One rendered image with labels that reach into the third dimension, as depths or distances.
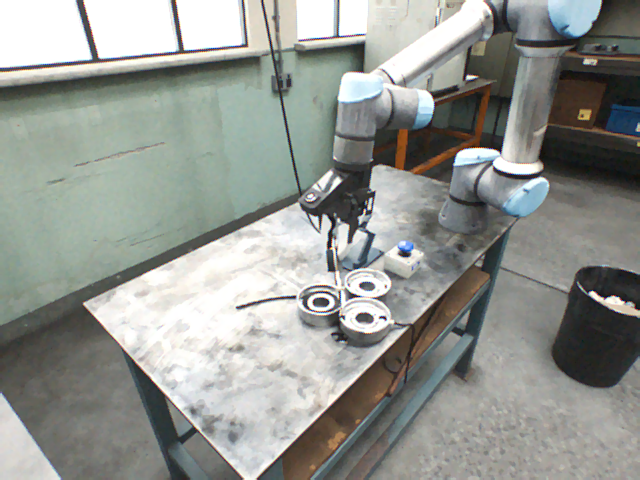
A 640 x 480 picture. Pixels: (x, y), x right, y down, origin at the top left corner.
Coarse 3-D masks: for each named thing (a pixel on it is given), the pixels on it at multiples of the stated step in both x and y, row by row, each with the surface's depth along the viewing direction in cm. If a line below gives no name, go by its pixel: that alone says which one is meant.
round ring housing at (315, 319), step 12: (312, 288) 90; (324, 288) 90; (336, 288) 89; (300, 300) 87; (312, 300) 87; (324, 300) 88; (300, 312) 84; (312, 312) 82; (336, 312) 82; (312, 324) 84; (324, 324) 84
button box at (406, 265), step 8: (392, 256) 99; (400, 256) 99; (408, 256) 98; (416, 256) 99; (384, 264) 101; (392, 264) 99; (400, 264) 97; (408, 264) 96; (416, 264) 99; (400, 272) 98; (408, 272) 97
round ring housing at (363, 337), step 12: (360, 300) 86; (372, 300) 85; (360, 312) 84; (372, 312) 83; (384, 312) 83; (360, 324) 80; (372, 324) 80; (384, 324) 80; (348, 336) 80; (360, 336) 78; (372, 336) 78; (384, 336) 81
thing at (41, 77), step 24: (72, 0) 166; (168, 0) 192; (240, 0) 219; (336, 0) 272; (240, 24) 227; (336, 24) 280; (96, 48) 175; (216, 48) 218; (240, 48) 229; (264, 48) 228; (312, 48) 253; (0, 72) 154; (24, 72) 155; (48, 72) 156; (72, 72) 161; (96, 72) 167; (120, 72) 174
